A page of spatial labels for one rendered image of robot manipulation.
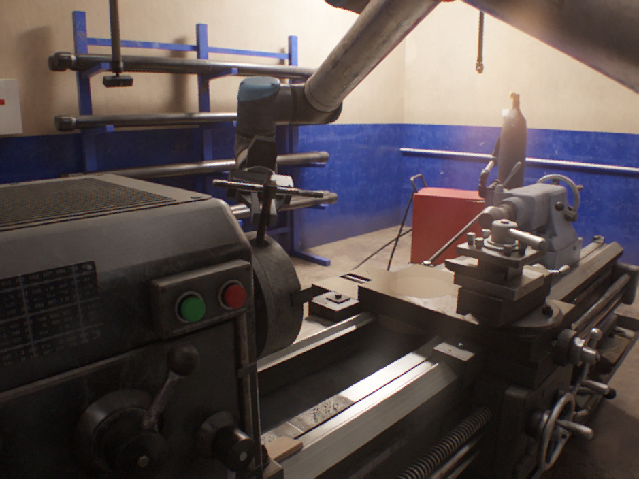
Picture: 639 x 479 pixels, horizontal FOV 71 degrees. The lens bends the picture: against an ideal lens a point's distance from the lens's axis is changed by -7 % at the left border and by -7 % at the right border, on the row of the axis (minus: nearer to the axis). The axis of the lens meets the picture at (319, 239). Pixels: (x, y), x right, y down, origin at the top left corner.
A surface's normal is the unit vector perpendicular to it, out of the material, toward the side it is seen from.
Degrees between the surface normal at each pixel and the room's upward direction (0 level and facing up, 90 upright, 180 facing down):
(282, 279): 60
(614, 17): 106
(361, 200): 90
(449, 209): 90
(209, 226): 45
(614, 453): 0
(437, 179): 90
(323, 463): 36
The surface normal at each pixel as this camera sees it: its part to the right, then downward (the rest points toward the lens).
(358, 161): 0.69, 0.18
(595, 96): -0.72, 0.18
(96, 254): 0.49, -0.55
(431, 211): -0.44, 0.23
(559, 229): 0.63, -0.23
